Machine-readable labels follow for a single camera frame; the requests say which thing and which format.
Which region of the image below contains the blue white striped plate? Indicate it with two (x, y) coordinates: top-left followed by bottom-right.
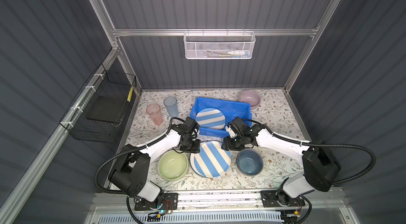
(195, 108), (226, 130)

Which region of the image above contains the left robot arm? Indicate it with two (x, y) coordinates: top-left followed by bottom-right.
(108, 117), (200, 207)

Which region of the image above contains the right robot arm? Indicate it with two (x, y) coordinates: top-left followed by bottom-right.
(222, 117), (341, 206)

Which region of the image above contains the dark blue ceramic bowl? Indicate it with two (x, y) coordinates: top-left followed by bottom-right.
(236, 149), (263, 176)

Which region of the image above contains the green ceramic bowl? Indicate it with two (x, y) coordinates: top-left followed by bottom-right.
(158, 151), (188, 181)

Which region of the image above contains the blue translucent plastic cup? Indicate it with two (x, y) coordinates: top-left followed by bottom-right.
(163, 96), (179, 118)

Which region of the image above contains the pink ceramic bowl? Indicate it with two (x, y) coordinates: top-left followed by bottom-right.
(239, 90), (261, 109)

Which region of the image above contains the pink translucent plastic cup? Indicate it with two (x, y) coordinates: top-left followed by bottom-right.
(146, 103), (163, 126)

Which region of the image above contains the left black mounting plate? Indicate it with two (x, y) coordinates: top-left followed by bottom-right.
(134, 192), (179, 211)

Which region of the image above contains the black mounting plate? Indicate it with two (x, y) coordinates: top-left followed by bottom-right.
(260, 190), (306, 208)
(134, 192), (179, 211)

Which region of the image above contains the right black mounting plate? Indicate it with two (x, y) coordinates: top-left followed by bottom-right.
(260, 190), (306, 208)

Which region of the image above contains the yellow tag on basket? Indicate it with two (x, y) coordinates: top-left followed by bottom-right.
(126, 86), (134, 102)

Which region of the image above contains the white marker in basket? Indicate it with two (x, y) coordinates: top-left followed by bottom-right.
(226, 50), (251, 59)

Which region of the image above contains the black pad in basket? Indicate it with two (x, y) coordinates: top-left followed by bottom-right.
(86, 96), (126, 123)

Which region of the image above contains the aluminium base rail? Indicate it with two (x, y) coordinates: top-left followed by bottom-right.
(84, 188), (360, 224)

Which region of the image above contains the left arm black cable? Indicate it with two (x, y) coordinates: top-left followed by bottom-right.
(93, 117), (186, 224)

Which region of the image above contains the white wire mesh basket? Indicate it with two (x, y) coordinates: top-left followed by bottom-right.
(183, 30), (256, 60)

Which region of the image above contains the black wire wall basket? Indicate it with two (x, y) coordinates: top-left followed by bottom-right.
(60, 66), (137, 143)

